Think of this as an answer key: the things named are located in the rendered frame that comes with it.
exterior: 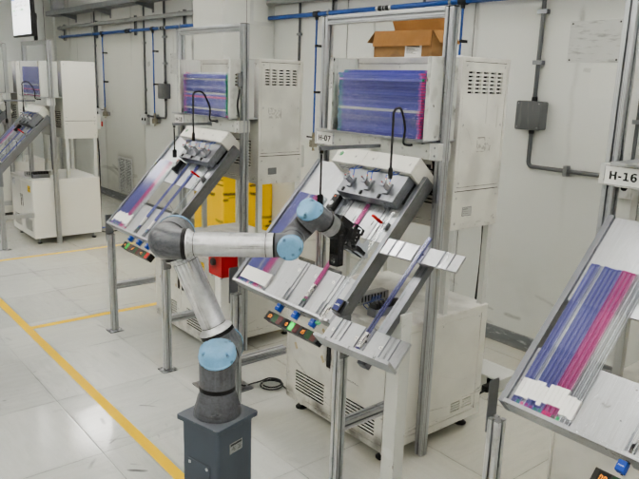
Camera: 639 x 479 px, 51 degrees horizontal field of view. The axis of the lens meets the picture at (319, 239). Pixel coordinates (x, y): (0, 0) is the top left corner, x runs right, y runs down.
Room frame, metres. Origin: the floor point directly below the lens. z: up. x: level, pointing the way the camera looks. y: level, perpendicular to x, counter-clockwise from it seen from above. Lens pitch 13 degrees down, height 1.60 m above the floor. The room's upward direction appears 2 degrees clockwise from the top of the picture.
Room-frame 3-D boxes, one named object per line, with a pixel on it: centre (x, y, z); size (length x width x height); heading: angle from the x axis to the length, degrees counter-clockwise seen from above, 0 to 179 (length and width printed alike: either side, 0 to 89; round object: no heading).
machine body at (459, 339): (3.05, -0.33, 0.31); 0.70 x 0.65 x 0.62; 40
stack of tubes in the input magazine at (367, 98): (2.92, -0.27, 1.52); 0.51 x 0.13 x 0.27; 40
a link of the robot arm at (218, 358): (1.99, 0.31, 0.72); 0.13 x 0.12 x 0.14; 179
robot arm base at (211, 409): (1.98, 0.31, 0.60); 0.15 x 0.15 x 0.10
